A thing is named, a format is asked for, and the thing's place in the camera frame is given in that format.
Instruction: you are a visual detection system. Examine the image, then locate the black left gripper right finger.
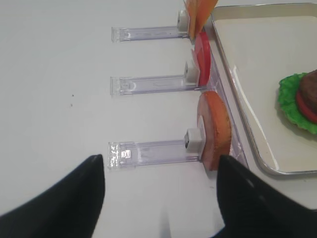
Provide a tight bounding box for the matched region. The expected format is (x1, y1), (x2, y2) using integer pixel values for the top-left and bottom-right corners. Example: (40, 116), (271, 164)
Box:
(216, 155), (317, 238)

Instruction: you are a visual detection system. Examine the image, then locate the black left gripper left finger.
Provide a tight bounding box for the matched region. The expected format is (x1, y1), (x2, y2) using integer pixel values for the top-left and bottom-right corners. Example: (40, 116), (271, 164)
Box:
(0, 154), (106, 238)

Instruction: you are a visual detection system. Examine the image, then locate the brown meat patty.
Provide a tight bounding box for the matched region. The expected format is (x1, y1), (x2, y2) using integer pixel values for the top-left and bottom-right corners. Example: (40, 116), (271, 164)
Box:
(299, 70), (317, 114)

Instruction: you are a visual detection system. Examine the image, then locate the red tomato slice on tray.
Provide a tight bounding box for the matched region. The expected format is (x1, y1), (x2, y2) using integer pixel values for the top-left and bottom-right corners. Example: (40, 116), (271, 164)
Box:
(296, 90), (317, 124)

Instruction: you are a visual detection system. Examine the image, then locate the green lettuce on tray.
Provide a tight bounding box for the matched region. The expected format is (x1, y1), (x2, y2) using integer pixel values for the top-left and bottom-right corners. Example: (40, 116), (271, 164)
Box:
(277, 72), (317, 135)

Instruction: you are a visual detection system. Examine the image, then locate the clear tomato rack left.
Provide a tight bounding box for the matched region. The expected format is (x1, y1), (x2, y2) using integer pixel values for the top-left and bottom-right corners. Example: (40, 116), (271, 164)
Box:
(110, 60), (206, 96)

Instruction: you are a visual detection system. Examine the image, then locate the red tomato slice left rack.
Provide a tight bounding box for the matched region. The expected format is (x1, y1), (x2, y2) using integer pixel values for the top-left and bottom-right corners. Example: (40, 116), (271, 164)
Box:
(194, 32), (211, 86)

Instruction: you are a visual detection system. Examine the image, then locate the clear cheese rack left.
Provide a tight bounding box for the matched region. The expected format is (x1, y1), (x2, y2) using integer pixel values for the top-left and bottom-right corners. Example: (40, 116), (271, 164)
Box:
(111, 10), (190, 43)

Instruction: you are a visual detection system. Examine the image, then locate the inner orange cheese slice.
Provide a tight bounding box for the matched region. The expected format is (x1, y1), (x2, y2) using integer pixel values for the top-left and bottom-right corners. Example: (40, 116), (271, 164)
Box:
(196, 0), (218, 28)

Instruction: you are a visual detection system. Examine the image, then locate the orange cheese slice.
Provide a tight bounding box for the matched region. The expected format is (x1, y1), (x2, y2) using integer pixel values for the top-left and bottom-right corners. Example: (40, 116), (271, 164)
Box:
(184, 0), (200, 41)
(196, 0), (218, 28)

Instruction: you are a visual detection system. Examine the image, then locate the outer orange cheese slice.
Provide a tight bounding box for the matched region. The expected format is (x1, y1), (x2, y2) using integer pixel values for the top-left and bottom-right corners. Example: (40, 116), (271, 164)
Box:
(184, 0), (200, 41)

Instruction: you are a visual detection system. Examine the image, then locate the clear bun rack left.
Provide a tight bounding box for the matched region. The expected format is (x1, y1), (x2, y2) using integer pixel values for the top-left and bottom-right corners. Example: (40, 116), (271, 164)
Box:
(107, 126), (206, 169)

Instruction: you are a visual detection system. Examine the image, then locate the bun slice left rack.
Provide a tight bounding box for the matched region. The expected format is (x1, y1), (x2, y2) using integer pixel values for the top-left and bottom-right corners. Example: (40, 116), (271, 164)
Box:
(197, 91), (232, 171)

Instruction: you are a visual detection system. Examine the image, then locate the white metal tray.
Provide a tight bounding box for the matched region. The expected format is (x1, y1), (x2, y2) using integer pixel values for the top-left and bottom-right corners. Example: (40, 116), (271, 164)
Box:
(211, 2), (317, 176)

